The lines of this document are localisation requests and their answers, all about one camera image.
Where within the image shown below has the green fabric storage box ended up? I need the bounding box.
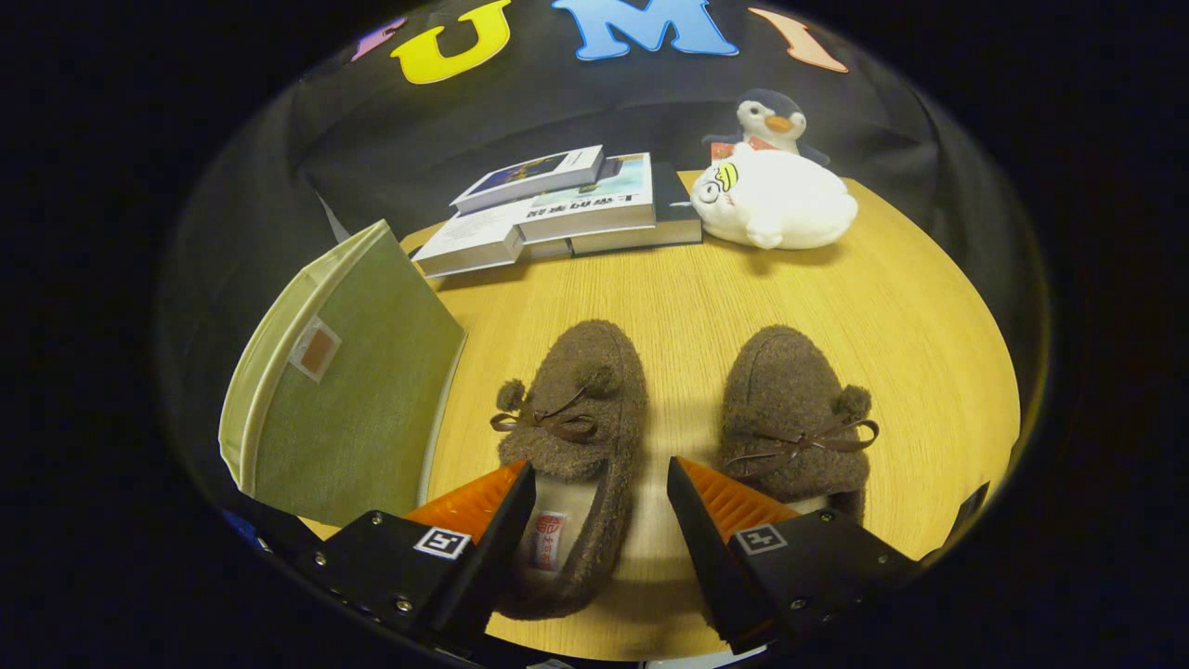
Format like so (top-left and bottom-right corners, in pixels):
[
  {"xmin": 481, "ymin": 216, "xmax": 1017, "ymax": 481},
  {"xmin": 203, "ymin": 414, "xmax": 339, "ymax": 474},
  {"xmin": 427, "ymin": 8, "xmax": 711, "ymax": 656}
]
[{"xmin": 218, "ymin": 219, "xmax": 467, "ymax": 528}]

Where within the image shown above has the brown fuzzy slipper shoe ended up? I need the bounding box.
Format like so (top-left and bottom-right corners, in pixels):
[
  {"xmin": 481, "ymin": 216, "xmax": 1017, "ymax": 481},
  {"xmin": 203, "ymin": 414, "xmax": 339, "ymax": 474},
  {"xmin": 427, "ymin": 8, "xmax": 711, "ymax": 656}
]
[
  {"xmin": 720, "ymin": 324, "xmax": 880, "ymax": 526},
  {"xmin": 490, "ymin": 320, "xmax": 649, "ymax": 621}
]

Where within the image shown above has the dark blue cover book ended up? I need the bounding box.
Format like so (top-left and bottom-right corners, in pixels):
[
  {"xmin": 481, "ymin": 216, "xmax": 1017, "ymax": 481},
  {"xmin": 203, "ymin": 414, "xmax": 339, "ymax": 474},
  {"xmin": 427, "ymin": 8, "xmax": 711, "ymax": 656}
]
[{"xmin": 451, "ymin": 145, "xmax": 606, "ymax": 216}]

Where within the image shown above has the penguin plush toy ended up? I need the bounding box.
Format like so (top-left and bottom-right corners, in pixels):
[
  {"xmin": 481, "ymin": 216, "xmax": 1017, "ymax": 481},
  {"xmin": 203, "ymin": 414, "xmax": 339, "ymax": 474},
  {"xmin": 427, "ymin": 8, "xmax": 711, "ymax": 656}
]
[{"xmin": 701, "ymin": 88, "xmax": 830, "ymax": 169}]

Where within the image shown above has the white plush toy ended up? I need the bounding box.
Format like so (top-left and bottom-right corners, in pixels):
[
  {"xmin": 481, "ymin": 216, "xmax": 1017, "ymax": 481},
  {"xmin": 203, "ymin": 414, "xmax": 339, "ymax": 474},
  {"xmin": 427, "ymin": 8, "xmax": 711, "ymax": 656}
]
[{"xmin": 689, "ymin": 147, "xmax": 859, "ymax": 252}]

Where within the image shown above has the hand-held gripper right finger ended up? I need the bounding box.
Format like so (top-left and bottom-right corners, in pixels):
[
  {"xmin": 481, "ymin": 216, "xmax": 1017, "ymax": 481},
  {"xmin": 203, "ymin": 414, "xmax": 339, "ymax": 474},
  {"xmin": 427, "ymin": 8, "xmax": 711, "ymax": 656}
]
[{"xmin": 665, "ymin": 455, "xmax": 922, "ymax": 654}]

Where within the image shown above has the white cover book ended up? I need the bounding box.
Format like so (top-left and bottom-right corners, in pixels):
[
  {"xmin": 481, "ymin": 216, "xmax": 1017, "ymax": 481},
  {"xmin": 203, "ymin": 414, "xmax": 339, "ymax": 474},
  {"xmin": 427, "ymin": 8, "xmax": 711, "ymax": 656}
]
[{"xmin": 412, "ymin": 221, "xmax": 527, "ymax": 280}]

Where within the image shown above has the light blue cover book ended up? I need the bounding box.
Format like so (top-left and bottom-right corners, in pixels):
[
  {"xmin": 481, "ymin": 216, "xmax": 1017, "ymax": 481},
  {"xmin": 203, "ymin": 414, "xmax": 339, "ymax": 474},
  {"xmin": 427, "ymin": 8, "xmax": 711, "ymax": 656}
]
[{"xmin": 516, "ymin": 153, "xmax": 657, "ymax": 244}]

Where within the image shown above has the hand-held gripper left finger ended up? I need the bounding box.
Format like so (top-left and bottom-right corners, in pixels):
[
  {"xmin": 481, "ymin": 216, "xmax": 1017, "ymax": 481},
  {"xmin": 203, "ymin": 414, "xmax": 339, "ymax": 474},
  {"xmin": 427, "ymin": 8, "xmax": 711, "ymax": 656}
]
[{"xmin": 309, "ymin": 460, "xmax": 538, "ymax": 656}]

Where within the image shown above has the black cover book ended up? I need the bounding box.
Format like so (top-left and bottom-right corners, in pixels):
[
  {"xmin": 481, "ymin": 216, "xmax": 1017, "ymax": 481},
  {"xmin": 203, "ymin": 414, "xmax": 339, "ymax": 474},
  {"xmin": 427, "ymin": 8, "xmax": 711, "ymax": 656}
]
[{"xmin": 568, "ymin": 163, "xmax": 703, "ymax": 257}]

